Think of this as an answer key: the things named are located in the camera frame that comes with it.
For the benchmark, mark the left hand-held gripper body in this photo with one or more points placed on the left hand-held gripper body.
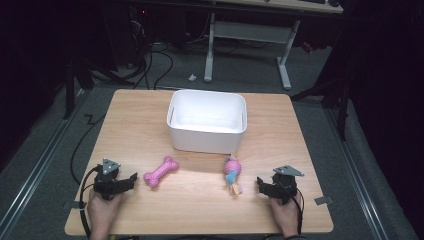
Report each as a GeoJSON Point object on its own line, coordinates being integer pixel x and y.
{"type": "Point", "coordinates": [107, 181]}

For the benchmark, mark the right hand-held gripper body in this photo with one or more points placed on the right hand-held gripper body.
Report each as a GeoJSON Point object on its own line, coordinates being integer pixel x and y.
{"type": "Point", "coordinates": [284, 185]}

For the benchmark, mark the pink bone toy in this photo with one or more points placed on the pink bone toy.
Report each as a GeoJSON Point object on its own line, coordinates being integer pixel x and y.
{"type": "Point", "coordinates": [160, 172]}

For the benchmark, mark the white plastic bin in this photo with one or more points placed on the white plastic bin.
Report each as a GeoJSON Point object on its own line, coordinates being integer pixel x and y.
{"type": "Point", "coordinates": [206, 121]}

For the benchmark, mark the person's right hand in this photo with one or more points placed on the person's right hand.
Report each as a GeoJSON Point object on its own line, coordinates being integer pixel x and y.
{"type": "Point", "coordinates": [285, 213]}

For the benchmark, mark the person's left hand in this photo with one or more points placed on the person's left hand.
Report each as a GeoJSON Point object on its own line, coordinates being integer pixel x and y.
{"type": "Point", "coordinates": [104, 210]}

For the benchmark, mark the black metal stand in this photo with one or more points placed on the black metal stand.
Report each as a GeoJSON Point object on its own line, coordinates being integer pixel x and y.
{"type": "Point", "coordinates": [340, 100]}
{"type": "Point", "coordinates": [70, 90]}

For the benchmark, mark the white paper scrap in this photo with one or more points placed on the white paper scrap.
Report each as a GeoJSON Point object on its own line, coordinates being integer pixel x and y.
{"type": "Point", "coordinates": [192, 77]}

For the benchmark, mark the red object under desk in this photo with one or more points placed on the red object under desk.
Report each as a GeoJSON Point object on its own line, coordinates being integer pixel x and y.
{"type": "Point", "coordinates": [307, 47]}

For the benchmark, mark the black computer mouse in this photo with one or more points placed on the black computer mouse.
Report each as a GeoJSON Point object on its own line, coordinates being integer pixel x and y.
{"type": "Point", "coordinates": [334, 2]}

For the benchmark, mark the metal floor rail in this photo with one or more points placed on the metal floor rail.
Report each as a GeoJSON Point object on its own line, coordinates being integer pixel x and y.
{"type": "Point", "coordinates": [358, 180]}
{"type": "Point", "coordinates": [40, 160]}

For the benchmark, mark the white metal frame desk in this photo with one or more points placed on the white metal frame desk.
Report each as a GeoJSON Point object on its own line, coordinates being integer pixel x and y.
{"type": "Point", "coordinates": [253, 31]}

